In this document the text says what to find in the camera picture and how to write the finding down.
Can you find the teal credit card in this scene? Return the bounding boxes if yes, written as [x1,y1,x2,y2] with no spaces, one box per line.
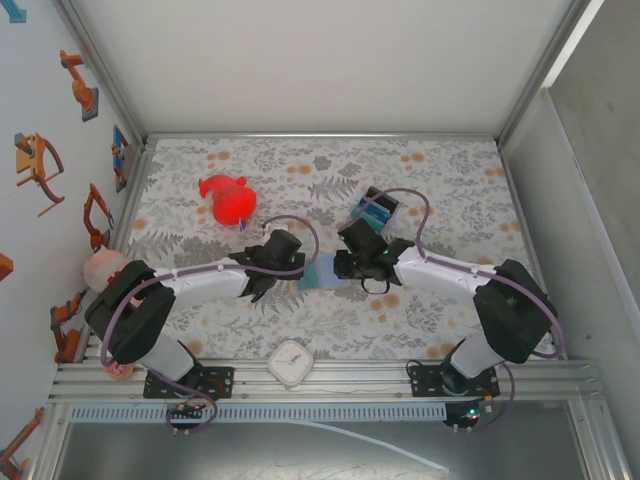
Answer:
[294,263,324,294]

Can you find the dark blue card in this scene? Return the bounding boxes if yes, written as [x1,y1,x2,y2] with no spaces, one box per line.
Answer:
[358,199,392,229]

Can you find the white square clock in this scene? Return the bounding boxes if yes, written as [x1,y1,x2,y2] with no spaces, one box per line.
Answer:
[267,338,315,393]

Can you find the red plush toy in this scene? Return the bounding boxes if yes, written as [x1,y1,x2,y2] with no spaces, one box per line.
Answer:
[198,173,259,233]

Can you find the floral print tablecloth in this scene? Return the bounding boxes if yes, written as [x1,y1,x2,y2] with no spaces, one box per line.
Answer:
[97,137,559,361]

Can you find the small black circuit board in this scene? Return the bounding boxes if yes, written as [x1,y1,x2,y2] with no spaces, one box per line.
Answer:
[457,403,496,422]
[169,402,207,420]

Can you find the pink plush toy polka dots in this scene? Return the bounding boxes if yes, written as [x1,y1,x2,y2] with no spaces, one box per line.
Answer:
[82,248,129,294]

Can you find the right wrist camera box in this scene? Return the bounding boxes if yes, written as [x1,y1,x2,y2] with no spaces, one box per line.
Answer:
[338,218,387,253]

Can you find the black teal accordion card case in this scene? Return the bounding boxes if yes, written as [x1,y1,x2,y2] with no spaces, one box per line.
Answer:
[348,185,401,236]

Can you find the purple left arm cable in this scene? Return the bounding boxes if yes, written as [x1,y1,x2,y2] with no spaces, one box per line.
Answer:
[101,214,322,437]

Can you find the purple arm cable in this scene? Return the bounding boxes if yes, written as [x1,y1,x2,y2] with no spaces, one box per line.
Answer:
[101,214,322,437]
[348,187,561,434]

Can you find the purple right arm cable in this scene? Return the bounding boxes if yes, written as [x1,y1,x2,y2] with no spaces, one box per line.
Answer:
[348,187,561,434]

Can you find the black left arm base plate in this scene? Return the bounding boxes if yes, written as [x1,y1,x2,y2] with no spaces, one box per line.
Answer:
[143,366,236,400]

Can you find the aluminium frame rail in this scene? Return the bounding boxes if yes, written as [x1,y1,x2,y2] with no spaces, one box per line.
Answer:
[74,142,156,364]
[143,131,502,145]
[47,357,601,404]

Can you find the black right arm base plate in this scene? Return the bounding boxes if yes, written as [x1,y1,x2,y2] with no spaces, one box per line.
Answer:
[408,360,501,399]

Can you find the white slotted cable duct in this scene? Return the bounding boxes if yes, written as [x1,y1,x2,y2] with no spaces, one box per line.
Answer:
[69,402,449,425]

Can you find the pink ring toy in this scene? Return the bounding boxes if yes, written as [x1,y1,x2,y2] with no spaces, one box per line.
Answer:
[103,361,136,382]

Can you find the blue orange wall sticker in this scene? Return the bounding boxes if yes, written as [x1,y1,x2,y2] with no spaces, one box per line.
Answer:
[110,124,134,194]

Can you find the aluminium frame post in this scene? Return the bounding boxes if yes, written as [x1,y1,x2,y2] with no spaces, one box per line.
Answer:
[52,0,151,149]
[497,0,596,146]

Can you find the orange gripper wall sticker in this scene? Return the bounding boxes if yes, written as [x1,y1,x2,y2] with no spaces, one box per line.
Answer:
[13,132,66,218]

